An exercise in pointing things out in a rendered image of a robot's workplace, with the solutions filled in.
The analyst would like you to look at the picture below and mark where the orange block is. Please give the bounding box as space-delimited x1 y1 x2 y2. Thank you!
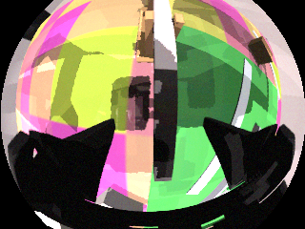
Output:
248 37 274 65

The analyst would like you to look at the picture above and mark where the green flat mat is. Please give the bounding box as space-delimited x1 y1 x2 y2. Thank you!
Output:
146 26 278 211

